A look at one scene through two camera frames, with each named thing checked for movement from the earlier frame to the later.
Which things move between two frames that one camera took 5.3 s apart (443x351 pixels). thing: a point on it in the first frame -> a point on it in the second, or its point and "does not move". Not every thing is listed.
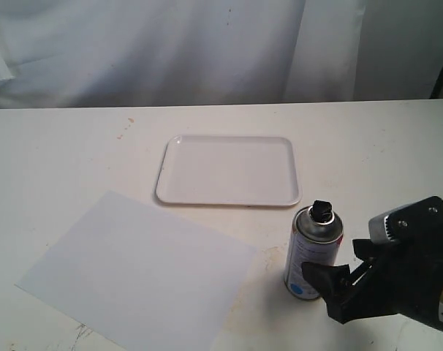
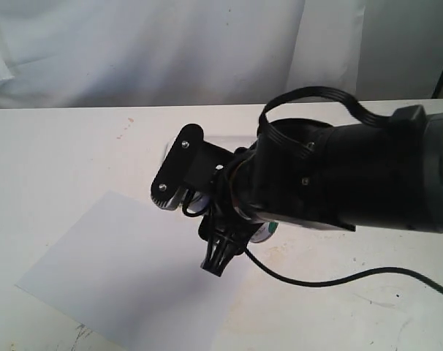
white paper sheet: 141,279 does not move
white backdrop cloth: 107,53 does not move
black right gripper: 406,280 -> 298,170
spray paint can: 317,238 -> 200,202
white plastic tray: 229,170 -> 148,145
